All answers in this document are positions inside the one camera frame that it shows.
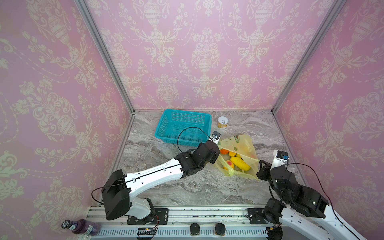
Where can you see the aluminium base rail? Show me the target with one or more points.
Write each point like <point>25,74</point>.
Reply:
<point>243,222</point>

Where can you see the peach fruit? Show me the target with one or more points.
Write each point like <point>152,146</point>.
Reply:
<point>230,164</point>

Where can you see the purple drink bottle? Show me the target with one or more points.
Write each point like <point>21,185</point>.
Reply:
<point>82,227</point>

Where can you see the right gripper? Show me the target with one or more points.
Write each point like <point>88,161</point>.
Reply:
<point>264,171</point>

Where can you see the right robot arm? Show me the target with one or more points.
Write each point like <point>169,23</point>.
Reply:
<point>302,208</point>

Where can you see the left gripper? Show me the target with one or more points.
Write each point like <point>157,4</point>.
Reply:
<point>215,155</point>

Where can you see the teal plastic basket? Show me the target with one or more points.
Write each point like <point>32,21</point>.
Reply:
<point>184,127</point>

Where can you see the left black knob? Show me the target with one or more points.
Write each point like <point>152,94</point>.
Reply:
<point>195,229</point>

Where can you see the yellow lemon fruit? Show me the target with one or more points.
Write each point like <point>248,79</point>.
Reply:
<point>232,154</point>

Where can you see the yellow drink can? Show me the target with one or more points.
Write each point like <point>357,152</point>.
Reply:
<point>222,122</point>

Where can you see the yellow banana fruit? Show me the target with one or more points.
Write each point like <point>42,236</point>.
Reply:
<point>240,163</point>

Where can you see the orange fruit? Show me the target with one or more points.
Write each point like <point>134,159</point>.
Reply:
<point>224,152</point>

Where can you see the yellow-green plastic bag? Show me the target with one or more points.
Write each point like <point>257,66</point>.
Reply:
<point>243,146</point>

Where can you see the black knob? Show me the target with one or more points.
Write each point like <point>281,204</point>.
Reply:
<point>220,229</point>
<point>195,229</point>

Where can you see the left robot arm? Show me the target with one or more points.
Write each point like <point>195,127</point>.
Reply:
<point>121,190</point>

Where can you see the right black knob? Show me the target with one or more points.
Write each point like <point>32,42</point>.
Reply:
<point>220,229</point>

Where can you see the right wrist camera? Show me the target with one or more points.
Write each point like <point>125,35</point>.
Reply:
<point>281,158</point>

